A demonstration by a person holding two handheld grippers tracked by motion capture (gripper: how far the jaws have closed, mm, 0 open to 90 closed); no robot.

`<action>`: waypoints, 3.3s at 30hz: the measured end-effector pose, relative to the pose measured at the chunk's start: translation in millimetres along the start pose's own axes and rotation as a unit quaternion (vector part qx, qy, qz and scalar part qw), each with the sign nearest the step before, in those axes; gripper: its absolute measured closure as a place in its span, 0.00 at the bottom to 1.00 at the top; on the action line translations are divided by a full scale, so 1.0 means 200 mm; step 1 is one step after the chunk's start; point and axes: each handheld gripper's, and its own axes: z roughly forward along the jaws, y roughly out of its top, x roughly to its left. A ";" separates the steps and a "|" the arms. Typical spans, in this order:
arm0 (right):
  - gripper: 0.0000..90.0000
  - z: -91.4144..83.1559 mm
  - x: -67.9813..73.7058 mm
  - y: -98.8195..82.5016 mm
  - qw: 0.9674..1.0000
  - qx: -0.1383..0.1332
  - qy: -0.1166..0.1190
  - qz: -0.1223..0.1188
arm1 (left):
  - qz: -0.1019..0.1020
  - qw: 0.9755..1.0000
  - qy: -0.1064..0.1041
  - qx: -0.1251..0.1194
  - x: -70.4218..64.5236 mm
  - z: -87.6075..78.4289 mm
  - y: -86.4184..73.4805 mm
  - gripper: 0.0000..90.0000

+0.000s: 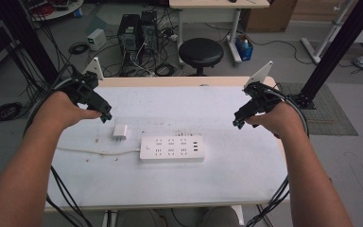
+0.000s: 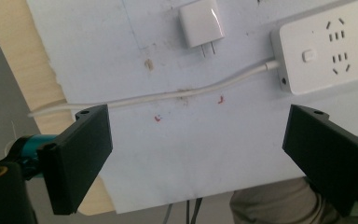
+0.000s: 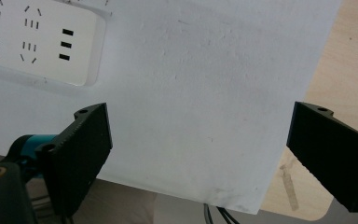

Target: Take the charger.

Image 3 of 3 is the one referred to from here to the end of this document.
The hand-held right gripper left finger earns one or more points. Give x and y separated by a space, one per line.
74 155

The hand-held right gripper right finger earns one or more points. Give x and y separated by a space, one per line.
332 149

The strip of clear tape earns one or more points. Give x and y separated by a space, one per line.
289 186

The white power strip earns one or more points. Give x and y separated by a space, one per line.
43 40

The white table mat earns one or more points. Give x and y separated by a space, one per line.
192 93

